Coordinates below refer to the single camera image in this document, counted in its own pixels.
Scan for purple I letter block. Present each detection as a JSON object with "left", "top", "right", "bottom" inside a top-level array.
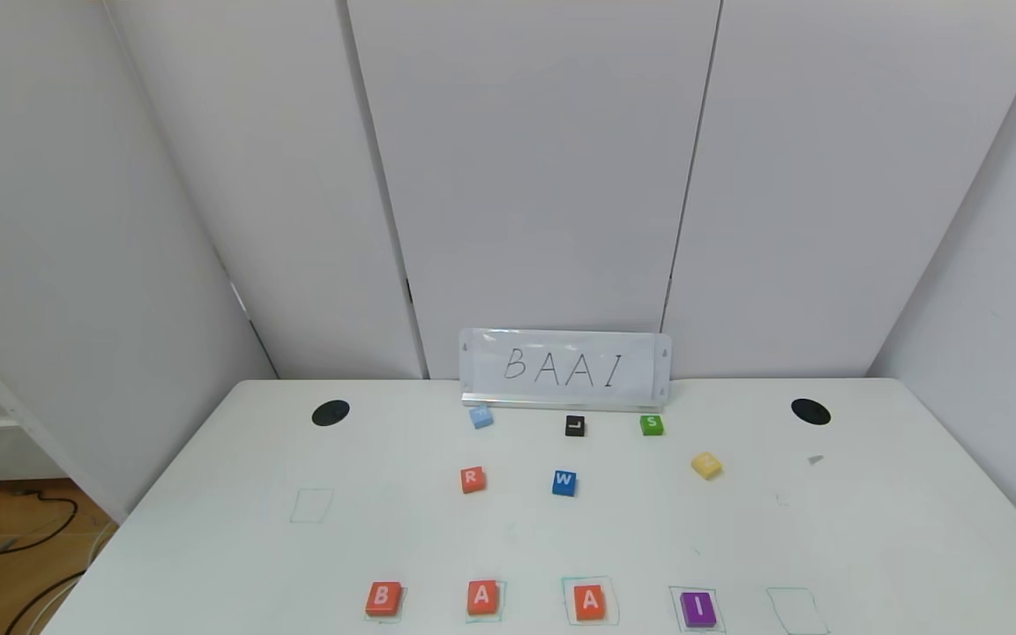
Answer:
[{"left": 680, "top": 591, "right": 718, "bottom": 629}]

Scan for orange B letter block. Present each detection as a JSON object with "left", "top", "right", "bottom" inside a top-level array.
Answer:
[{"left": 364, "top": 581, "right": 403, "bottom": 618}]

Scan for orange A letter block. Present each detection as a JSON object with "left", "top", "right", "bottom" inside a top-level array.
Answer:
[
  {"left": 572, "top": 584, "right": 609, "bottom": 623},
  {"left": 466, "top": 579, "right": 501, "bottom": 617}
]

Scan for white BAAI sign card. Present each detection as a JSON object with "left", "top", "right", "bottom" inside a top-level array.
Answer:
[{"left": 459, "top": 329, "right": 673, "bottom": 412}]

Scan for black floor cable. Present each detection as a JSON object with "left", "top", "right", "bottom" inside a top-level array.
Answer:
[
  {"left": 0, "top": 454, "right": 79, "bottom": 557},
  {"left": 4, "top": 569, "right": 87, "bottom": 635}
]

